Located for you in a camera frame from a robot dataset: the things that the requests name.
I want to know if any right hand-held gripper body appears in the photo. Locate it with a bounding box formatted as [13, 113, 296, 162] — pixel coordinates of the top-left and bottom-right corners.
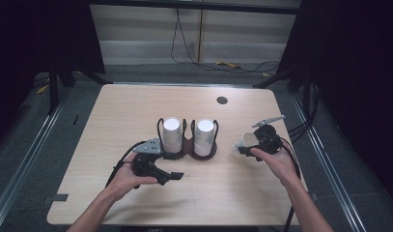
[251, 115, 286, 155]

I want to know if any single white paper cup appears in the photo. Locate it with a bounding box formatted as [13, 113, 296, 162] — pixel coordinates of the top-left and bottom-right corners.
[232, 131, 261, 159]

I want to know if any person's left hand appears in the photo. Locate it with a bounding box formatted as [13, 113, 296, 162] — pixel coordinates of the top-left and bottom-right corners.
[108, 153, 159, 203]

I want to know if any bundle of black floor cables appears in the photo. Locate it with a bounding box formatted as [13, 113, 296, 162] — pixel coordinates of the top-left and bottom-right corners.
[287, 82, 322, 143]

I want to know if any metal floor rail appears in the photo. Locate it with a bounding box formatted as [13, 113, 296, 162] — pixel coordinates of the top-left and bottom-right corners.
[290, 92, 368, 232]
[0, 86, 73, 224]

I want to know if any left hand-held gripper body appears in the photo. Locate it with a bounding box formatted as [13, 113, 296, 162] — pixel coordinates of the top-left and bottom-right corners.
[131, 137, 163, 178]

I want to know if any black overhead bar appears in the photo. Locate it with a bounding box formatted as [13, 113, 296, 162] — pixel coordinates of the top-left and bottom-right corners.
[87, 0, 302, 15]

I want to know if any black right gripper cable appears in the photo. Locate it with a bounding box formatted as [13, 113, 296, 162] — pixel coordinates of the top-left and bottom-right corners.
[279, 136, 302, 232]

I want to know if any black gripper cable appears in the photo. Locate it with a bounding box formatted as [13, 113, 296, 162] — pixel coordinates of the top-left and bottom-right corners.
[279, 136, 302, 232]
[104, 140, 148, 189]

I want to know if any black hanging wall cable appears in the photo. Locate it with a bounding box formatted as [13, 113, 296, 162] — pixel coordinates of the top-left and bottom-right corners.
[170, 8, 281, 74]

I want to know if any black metal stand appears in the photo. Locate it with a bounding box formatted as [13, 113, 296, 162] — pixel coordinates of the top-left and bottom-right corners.
[253, 63, 315, 112]
[46, 57, 114, 116]

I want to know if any person's right hand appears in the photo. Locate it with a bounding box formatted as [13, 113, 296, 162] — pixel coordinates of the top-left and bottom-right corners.
[250, 147, 300, 189]

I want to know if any black curtain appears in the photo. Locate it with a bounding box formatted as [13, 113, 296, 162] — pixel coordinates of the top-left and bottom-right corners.
[0, 0, 106, 149]
[276, 0, 393, 207]

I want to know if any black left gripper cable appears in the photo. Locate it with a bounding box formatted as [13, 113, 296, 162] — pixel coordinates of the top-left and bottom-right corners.
[104, 140, 148, 189]

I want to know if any dark brown double cup holder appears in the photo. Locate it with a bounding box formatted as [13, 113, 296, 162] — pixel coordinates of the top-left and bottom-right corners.
[156, 117, 219, 161]

